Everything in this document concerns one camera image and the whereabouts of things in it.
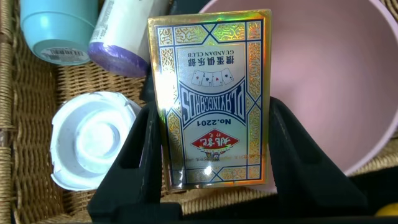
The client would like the teal plastic mug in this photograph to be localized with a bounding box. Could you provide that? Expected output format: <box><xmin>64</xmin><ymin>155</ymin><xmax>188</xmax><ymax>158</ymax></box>
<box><xmin>19</xmin><ymin>0</ymin><xmax>100</xmax><ymax>66</ymax></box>

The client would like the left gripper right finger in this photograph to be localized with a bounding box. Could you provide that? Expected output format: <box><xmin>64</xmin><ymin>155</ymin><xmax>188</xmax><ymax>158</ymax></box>
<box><xmin>269</xmin><ymin>96</ymin><xmax>369</xmax><ymax>218</ymax></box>

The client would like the wicker basket holding pink bowl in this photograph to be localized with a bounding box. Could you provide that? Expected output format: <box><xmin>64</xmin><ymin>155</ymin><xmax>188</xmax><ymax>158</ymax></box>
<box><xmin>0</xmin><ymin>0</ymin><xmax>398</xmax><ymax>224</ymax></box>

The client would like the black cup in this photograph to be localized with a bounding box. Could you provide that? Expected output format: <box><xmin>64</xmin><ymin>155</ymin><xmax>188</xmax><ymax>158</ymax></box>
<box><xmin>169</xmin><ymin>0</ymin><xmax>212</xmax><ymax>15</ymax></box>

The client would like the white bottle purple cap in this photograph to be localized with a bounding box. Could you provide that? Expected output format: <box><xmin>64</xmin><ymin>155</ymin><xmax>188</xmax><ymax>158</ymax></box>
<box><xmin>88</xmin><ymin>0</ymin><xmax>170</xmax><ymax>78</ymax></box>

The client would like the pink bowl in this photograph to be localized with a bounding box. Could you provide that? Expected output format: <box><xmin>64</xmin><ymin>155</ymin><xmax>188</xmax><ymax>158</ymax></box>
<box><xmin>198</xmin><ymin>0</ymin><xmax>398</xmax><ymax>192</ymax></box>

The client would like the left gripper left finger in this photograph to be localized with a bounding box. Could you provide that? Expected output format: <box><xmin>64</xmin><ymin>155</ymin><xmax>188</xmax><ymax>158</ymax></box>
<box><xmin>87</xmin><ymin>101</ymin><xmax>183</xmax><ymax>223</ymax></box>

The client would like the yellow mango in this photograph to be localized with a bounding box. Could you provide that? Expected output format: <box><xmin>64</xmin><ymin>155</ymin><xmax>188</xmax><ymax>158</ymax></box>
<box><xmin>374</xmin><ymin>202</ymin><xmax>398</xmax><ymax>218</ymax></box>

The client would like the playing card box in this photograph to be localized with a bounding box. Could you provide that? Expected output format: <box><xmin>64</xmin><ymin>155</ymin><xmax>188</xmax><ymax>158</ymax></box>
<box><xmin>147</xmin><ymin>8</ymin><xmax>274</xmax><ymax>190</ymax></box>

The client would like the white ceramic dish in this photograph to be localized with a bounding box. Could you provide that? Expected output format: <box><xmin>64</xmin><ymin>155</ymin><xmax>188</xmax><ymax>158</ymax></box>
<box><xmin>49</xmin><ymin>91</ymin><xmax>142</xmax><ymax>192</ymax></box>

